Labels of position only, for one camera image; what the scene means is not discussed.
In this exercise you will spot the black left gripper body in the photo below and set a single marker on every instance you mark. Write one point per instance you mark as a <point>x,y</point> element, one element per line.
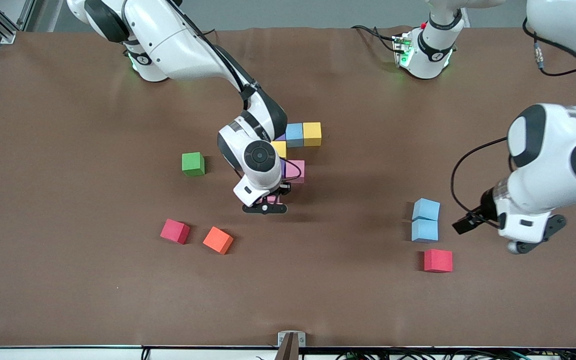
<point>484,207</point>

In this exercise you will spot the pink foam cube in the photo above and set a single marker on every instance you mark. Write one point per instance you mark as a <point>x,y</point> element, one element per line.
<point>295,170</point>
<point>273,199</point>

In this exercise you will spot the purple foam cube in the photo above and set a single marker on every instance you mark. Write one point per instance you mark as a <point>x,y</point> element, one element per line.
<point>282,136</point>
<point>283,167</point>

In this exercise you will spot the yellow foam cube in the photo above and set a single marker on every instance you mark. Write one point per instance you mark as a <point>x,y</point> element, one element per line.
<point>312,134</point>
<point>279,149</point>

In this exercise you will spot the light blue foam cube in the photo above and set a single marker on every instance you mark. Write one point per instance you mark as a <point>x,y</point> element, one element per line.
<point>295,135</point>
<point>426,209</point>
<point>425,231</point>

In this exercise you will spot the red foam cube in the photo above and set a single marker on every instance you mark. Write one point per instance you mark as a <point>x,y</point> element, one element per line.
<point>438,261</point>

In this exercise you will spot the crimson foam cube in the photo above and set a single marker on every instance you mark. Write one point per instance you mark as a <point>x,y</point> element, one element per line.
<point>174,231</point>

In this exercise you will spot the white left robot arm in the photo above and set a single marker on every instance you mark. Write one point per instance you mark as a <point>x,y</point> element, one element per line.
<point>543,175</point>

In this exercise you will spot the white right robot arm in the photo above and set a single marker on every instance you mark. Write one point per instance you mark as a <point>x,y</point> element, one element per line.
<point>168,40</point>

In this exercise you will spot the orange foam cube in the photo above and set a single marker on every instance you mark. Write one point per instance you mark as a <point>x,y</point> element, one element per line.
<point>218,240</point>

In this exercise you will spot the green foam cube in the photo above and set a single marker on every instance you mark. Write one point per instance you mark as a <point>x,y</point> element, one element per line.
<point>193,164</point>

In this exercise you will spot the brown table mat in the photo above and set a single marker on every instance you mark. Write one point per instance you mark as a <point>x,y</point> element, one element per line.
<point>68,280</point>

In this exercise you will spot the metal edge bracket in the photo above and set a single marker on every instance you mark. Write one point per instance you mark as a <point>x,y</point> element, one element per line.
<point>283,339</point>

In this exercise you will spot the white table edge rail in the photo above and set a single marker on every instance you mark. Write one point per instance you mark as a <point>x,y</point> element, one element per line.
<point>43,355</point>

